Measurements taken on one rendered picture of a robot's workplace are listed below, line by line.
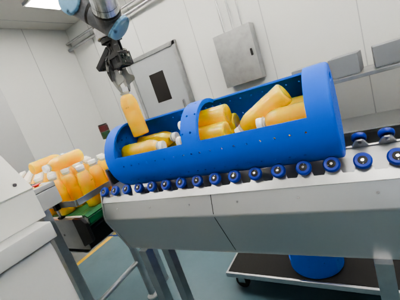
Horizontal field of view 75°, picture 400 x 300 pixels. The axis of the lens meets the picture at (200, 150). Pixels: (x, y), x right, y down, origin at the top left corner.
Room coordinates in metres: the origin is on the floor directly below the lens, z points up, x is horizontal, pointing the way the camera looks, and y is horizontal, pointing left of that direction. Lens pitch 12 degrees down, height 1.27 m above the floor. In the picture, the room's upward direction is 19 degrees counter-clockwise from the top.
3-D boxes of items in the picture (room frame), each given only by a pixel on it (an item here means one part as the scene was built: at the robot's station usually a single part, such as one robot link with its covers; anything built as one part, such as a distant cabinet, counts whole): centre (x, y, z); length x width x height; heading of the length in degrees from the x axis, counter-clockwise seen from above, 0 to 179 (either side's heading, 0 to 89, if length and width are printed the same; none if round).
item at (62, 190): (1.28, 0.73, 1.00); 0.07 x 0.07 x 0.19
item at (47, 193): (1.15, 0.76, 1.05); 0.20 x 0.10 x 0.10; 58
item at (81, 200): (1.33, 0.50, 0.96); 0.40 x 0.01 x 0.03; 148
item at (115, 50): (1.14, 0.20, 1.51); 0.09 x 0.08 x 0.12; 58
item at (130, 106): (1.15, 0.22, 1.26); 0.07 x 0.07 x 0.19
